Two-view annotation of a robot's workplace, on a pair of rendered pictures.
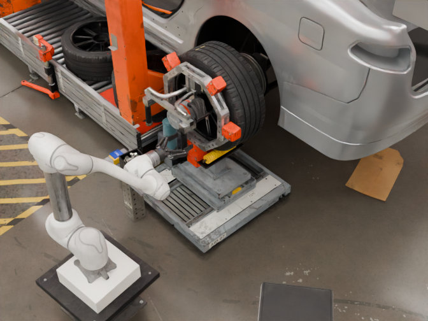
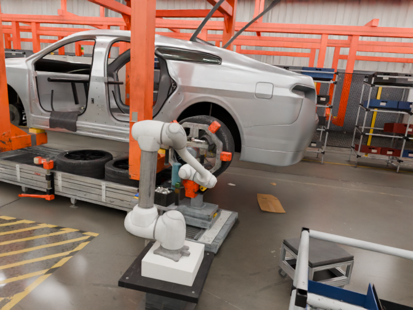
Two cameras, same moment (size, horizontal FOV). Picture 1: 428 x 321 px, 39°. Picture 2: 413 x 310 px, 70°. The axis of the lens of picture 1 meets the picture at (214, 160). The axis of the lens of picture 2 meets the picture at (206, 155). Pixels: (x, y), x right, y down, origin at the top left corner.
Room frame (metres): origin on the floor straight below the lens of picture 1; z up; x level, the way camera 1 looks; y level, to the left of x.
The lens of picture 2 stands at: (0.47, 1.35, 1.49)
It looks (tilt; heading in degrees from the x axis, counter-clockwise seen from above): 14 degrees down; 331
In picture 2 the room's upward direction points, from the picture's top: 4 degrees clockwise
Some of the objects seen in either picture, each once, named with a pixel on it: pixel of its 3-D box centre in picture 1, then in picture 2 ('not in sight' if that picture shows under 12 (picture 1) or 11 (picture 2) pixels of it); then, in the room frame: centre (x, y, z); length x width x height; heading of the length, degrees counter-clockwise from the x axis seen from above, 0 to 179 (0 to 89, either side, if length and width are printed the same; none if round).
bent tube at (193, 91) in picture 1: (190, 99); (200, 136); (2.78, 0.14, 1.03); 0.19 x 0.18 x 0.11; 132
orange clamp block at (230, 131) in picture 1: (231, 132); (225, 156); (2.71, -0.10, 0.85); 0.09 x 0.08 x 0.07; 42
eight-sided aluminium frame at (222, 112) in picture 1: (195, 107); (193, 151); (2.94, 0.11, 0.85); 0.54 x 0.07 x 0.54; 42
